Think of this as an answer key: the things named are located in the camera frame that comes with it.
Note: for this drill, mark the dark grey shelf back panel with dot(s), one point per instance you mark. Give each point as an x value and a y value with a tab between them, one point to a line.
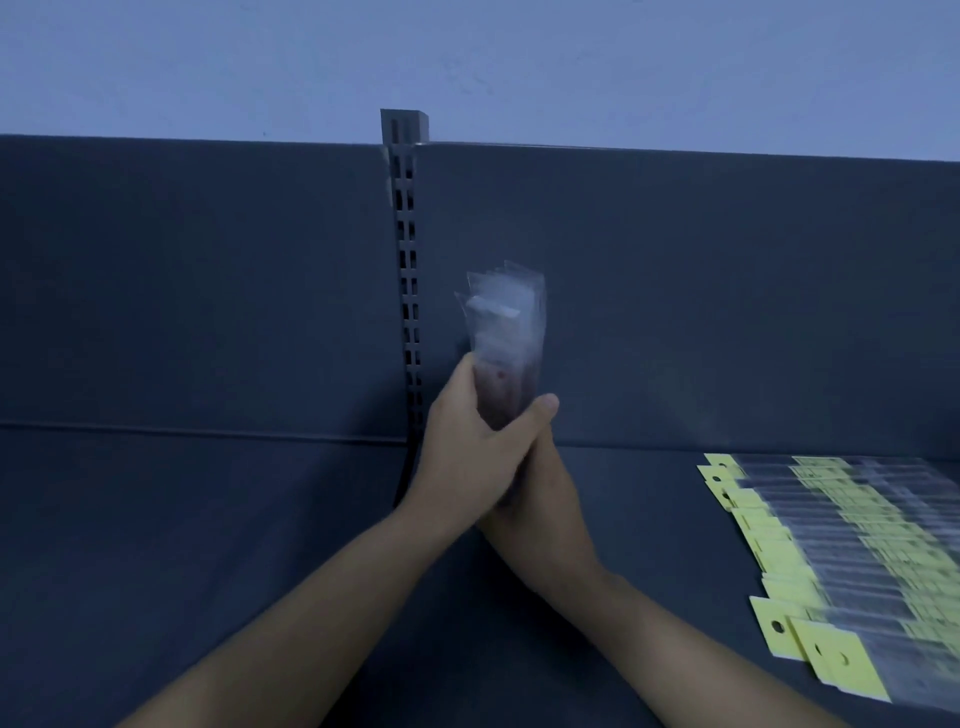
712	300
195	285

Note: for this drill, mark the person's left hand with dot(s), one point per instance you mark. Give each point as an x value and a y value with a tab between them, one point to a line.
457	457

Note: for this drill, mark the person's right forearm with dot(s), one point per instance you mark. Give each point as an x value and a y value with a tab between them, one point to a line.
697	660

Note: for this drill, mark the bundle of clear plastic packets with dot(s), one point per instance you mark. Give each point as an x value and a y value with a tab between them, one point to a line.
504	337

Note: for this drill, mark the person's left forearm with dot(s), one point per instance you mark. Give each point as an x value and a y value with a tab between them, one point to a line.
300	622

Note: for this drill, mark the person's left thumb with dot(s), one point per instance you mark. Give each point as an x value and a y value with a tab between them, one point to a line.
531	424

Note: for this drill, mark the row of yellow-headed clear packets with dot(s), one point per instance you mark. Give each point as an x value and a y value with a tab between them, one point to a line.
840	570

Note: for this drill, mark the person's right hand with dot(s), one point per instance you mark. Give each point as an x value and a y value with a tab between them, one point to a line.
544	525

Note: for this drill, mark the grey slotted shelf upright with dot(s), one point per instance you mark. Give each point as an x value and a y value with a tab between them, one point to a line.
407	247

